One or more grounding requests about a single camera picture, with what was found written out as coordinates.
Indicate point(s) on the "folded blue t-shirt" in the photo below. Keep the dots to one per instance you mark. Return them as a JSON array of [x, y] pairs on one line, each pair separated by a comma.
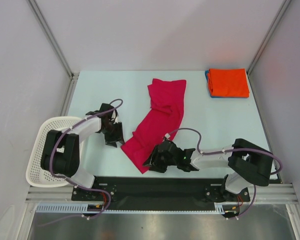
[[207, 80]]

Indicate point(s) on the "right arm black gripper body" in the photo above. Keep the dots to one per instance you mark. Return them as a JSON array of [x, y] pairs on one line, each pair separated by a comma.
[[159, 157]]

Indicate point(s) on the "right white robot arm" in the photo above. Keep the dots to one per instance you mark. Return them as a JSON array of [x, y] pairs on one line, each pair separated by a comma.
[[251, 164]]

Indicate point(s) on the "left aluminium corner post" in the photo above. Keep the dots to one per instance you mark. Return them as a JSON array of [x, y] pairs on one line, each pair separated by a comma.
[[43, 23]]

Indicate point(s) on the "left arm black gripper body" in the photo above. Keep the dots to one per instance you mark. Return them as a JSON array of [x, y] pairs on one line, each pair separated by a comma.
[[110, 128]]

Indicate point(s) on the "aluminium corner post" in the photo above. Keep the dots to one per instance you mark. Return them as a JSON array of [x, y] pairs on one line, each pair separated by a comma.
[[269, 34], [43, 23]]

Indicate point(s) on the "right aluminium corner post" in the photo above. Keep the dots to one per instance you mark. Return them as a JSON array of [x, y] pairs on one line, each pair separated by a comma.
[[269, 34]]

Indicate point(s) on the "crimson red t-shirt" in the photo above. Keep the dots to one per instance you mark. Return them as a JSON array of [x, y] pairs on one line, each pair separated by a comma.
[[166, 113]]

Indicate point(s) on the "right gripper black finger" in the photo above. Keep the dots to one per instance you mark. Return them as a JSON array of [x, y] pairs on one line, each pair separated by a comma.
[[159, 168], [151, 161]]

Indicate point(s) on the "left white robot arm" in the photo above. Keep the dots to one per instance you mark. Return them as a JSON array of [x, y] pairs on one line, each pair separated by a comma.
[[61, 154]]

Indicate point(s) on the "left slotted cable duct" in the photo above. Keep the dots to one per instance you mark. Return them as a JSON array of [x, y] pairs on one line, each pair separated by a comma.
[[74, 208]]

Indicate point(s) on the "black base mounting strip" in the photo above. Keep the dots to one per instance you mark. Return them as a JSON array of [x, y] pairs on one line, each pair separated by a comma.
[[161, 194]]

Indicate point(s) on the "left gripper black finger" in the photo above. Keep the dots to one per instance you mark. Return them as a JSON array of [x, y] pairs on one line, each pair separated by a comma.
[[111, 139], [118, 133]]

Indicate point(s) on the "folded orange t-shirt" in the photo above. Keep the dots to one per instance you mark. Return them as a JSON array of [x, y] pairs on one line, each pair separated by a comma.
[[228, 82]]

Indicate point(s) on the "white perforated plastic basket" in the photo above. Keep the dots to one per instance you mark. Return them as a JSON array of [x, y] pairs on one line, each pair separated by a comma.
[[39, 177]]

